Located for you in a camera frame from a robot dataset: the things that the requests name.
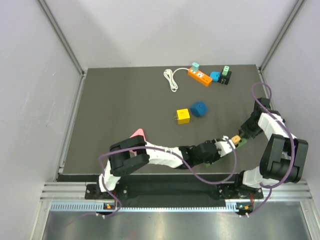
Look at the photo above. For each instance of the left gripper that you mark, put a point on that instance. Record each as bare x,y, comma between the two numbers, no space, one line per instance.
216,157

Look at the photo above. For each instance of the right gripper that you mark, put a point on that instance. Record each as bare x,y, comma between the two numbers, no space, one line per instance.
244,131

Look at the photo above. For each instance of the green power strip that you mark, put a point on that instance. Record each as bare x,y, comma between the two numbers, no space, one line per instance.
241,143

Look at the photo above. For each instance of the yellow plug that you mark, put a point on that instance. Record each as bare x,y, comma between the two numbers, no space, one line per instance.
236,139

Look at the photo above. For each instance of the yellow cube plug adapter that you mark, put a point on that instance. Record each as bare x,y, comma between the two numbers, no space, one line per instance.
182,116

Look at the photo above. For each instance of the blue cube plug adapter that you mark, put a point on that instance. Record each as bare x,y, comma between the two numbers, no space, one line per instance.
199,109

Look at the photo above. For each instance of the pink triangular socket adapter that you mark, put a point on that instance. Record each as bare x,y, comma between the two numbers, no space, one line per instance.
138,133

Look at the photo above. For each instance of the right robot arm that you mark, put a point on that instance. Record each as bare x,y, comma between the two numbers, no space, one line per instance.
280,155

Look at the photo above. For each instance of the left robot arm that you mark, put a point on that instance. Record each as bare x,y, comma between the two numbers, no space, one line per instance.
121,164

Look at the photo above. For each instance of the black socket block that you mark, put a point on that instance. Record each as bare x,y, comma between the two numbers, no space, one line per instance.
224,79

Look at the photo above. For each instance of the blue rounded plug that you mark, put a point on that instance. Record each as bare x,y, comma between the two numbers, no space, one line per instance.
215,76

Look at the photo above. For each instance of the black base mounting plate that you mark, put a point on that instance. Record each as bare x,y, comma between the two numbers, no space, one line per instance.
131,190

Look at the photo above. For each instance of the mint green charger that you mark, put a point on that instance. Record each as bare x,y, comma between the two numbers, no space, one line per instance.
225,70

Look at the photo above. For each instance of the orange power strip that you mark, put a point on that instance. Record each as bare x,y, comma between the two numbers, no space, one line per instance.
200,77

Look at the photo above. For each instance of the teal charger on orange strip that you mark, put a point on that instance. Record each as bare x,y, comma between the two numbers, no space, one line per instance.
195,67

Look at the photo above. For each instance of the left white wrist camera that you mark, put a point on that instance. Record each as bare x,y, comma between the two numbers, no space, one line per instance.
224,146

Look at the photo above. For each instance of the white slotted cable duct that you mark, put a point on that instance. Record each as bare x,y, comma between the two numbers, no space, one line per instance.
102,207

